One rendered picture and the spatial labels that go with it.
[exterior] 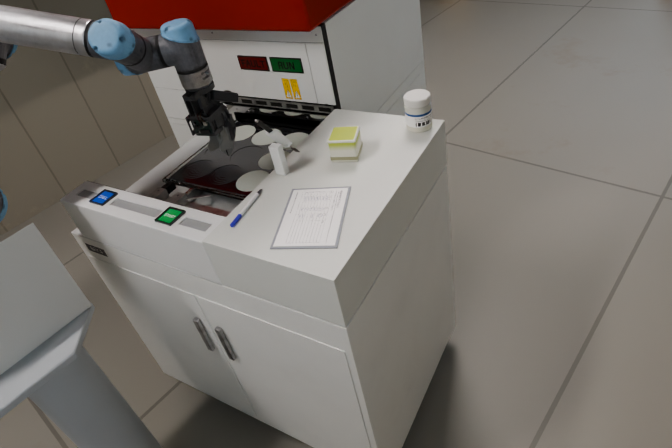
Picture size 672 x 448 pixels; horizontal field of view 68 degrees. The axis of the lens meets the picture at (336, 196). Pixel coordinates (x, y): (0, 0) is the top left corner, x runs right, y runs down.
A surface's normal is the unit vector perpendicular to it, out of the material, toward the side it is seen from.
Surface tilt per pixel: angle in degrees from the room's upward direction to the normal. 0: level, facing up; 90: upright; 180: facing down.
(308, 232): 0
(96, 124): 90
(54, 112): 90
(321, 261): 0
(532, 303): 0
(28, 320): 90
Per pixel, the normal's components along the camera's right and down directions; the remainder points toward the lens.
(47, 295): 0.76, 0.27
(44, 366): -0.18, -0.79
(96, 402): 0.91, 0.09
